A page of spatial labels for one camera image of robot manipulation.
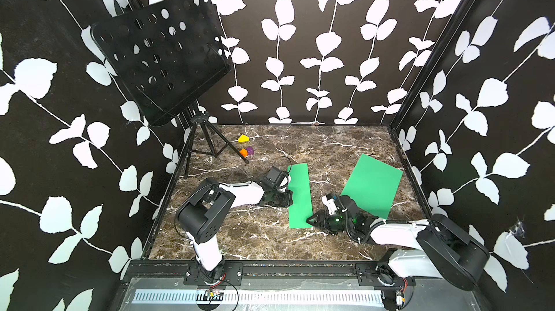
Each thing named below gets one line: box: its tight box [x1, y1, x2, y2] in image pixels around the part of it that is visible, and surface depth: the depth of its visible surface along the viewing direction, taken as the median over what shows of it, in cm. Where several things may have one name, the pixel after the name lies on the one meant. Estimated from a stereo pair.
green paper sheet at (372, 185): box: [340, 153, 404, 220], surface depth 104 cm
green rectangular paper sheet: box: [287, 163, 314, 229], surface depth 93 cm
